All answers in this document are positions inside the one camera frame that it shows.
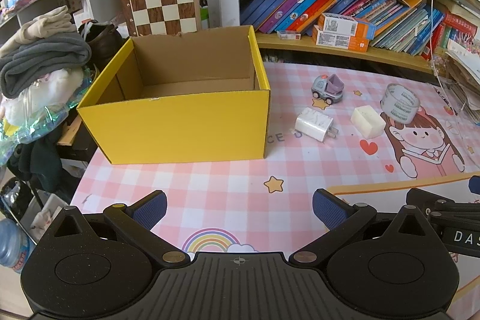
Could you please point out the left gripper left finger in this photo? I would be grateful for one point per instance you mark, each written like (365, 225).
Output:
(133, 225)

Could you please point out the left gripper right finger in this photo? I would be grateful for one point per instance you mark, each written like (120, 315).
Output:
(345, 225)

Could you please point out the white foam block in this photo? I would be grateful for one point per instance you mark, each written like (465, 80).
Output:
(368, 122)

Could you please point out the white power adapter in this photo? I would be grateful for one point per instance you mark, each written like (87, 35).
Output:
(316, 125)

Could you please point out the clear tape roll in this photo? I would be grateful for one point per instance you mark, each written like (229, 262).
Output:
(400, 103)

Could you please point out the purple toy truck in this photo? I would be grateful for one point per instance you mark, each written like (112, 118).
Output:
(328, 88)

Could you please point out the pink cartoon desk mat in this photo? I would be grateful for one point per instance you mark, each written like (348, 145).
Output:
(264, 205)

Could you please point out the yellow cardboard box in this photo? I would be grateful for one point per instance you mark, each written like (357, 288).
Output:
(195, 97)

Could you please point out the stack of loose papers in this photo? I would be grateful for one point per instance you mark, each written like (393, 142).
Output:
(459, 66)

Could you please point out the brown leather bag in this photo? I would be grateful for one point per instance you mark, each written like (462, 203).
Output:
(103, 39)

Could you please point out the lower orange white box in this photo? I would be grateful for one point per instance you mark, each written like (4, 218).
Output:
(333, 40)

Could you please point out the orange white box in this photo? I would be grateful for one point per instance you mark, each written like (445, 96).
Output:
(346, 26)
(333, 40)

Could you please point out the grey folded blanket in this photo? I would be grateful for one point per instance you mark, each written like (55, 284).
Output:
(21, 67)

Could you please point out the small red white box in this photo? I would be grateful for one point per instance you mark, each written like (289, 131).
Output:
(288, 35)

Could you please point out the upper orange white box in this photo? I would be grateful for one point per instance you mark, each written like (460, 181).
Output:
(346, 26)

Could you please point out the beige folded cloth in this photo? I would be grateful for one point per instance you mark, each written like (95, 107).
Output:
(55, 21)

